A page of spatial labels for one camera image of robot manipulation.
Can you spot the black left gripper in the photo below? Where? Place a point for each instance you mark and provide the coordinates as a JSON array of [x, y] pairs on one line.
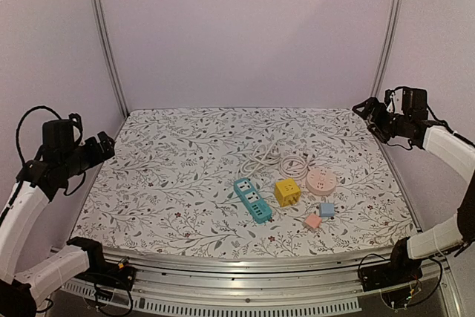
[[97, 155]]

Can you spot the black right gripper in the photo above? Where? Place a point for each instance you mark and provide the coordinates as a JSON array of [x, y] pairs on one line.
[[376, 118]]

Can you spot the blue USB charger plug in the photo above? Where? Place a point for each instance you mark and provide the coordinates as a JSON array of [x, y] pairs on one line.
[[326, 210]]

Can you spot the pink USB charger plug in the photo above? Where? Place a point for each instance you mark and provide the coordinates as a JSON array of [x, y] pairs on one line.
[[312, 222]]

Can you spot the teal power strip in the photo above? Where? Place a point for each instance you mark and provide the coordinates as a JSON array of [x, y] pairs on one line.
[[252, 200]]

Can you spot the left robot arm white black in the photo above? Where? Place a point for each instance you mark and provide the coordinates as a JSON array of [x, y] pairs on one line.
[[63, 154]]

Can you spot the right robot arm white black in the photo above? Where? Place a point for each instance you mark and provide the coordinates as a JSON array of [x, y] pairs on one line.
[[436, 137]]

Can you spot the pink round power socket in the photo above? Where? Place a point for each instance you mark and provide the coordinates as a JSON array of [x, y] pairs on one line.
[[320, 181]]

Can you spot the yellow cube socket adapter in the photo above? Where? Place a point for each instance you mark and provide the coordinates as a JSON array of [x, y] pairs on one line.
[[287, 192]]

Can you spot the floral patterned table mat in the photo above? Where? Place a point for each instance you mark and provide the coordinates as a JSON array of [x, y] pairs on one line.
[[169, 188]]

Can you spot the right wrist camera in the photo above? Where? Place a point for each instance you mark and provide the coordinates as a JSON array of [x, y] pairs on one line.
[[414, 102]]

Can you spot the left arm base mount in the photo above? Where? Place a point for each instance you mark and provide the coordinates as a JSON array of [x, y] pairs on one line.
[[116, 275]]

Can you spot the right aluminium frame post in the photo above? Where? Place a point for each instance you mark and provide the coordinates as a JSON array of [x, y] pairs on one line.
[[389, 36]]

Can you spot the aluminium frame post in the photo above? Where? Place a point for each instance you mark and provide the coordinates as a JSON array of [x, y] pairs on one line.
[[389, 36], [110, 63]]

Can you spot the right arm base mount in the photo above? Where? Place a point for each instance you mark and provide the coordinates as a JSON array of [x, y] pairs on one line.
[[395, 270]]

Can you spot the aluminium front rail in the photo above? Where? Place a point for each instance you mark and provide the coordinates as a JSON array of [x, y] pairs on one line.
[[314, 285]]

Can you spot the left aluminium frame post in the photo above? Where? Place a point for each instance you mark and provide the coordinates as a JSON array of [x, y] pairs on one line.
[[110, 63]]

